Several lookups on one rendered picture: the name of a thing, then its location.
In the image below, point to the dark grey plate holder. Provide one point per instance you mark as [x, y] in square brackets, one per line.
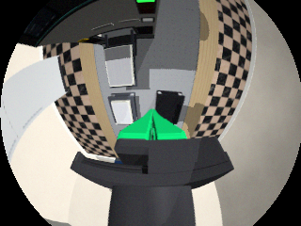
[116, 96]

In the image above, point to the grey flat base plate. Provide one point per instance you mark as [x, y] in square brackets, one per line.
[167, 62]

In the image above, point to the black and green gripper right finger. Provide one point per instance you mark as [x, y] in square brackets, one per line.
[163, 129]

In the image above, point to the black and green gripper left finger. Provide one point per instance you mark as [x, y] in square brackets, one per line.
[138, 129]

